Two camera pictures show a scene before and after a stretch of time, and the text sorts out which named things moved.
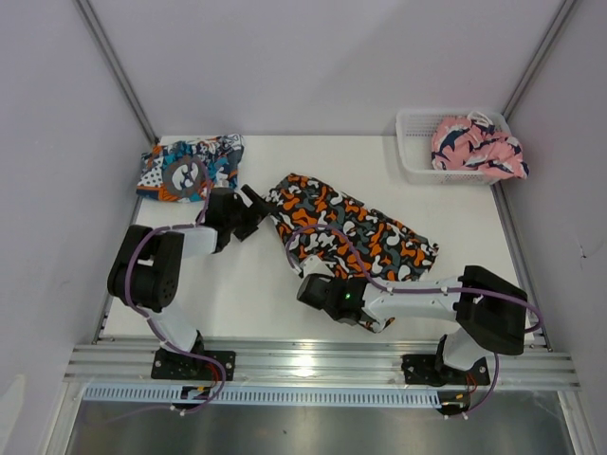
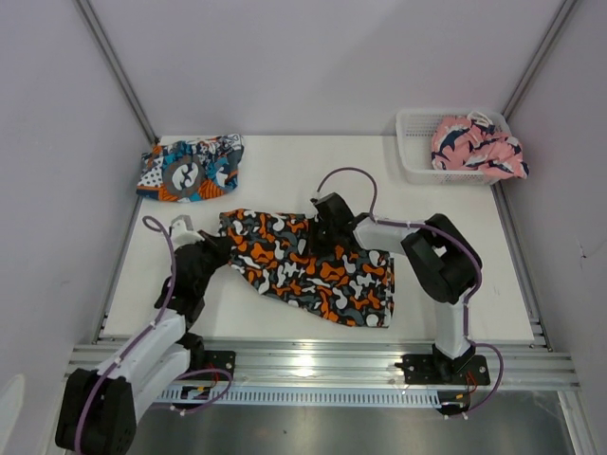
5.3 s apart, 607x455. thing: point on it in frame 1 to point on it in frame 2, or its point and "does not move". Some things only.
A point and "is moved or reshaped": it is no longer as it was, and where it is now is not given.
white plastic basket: [415, 127] does not move
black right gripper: [330, 280] to [314, 246]
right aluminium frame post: [537, 59] does not move
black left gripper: [260, 210] to [219, 245]
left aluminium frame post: [90, 16] does not move
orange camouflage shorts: [360, 242] is moved or reshaped
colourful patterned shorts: [188, 170] does not move
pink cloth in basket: [474, 141] does not move
